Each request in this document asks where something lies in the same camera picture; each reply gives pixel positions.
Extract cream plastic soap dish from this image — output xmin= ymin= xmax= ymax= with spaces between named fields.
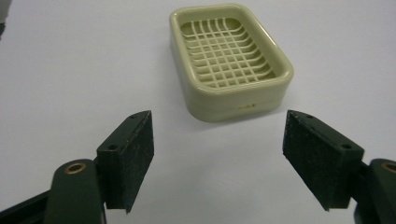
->
xmin=169 ymin=3 xmax=295 ymax=123

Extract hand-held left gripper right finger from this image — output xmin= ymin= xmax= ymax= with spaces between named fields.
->
xmin=282 ymin=109 xmax=365 ymax=212

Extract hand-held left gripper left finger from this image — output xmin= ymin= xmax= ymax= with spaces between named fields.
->
xmin=95 ymin=109 xmax=155 ymax=215

